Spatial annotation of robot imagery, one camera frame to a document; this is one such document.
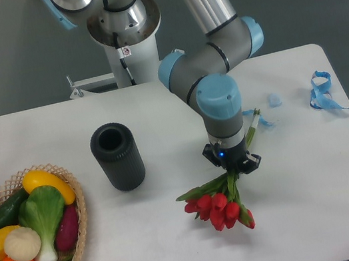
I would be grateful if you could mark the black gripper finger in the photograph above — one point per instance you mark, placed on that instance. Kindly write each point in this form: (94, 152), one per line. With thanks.
(248, 163)
(213, 153)

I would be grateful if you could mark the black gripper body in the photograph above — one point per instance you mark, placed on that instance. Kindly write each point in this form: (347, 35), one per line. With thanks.
(230, 158)

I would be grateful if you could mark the red tulip bouquet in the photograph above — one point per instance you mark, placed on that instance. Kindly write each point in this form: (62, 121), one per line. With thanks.
(218, 201)

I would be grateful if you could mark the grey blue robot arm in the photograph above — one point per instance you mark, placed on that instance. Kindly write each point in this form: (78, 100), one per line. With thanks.
(201, 80)

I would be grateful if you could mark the blue ribbon scrap centre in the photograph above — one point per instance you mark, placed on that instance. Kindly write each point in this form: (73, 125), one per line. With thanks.
(257, 118)

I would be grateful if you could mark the black ribbed cylindrical vase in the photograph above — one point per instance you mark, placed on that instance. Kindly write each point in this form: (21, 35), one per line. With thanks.
(115, 150)

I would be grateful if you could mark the blue ribbon right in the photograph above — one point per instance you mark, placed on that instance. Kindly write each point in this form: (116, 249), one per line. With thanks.
(320, 96)

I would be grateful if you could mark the purple sweet potato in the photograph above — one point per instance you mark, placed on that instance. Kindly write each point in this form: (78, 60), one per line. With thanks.
(68, 230)

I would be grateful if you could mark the green bok choy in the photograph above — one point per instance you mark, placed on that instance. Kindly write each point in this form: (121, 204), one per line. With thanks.
(42, 212)

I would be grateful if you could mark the woven wicker basket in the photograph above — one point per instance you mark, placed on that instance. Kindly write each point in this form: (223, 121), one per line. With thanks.
(15, 183)

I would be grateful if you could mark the white garlic bulb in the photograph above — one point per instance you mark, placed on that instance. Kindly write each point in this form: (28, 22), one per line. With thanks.
(22, 244)

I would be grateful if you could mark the dark green cucumber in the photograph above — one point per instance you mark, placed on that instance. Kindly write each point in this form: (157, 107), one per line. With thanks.
(9, 210)

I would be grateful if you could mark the metal bracket frame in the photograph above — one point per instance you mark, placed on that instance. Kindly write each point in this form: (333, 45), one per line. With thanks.
(93, 85)

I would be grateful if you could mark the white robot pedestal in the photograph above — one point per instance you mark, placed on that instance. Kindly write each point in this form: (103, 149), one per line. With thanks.
(129, 41)

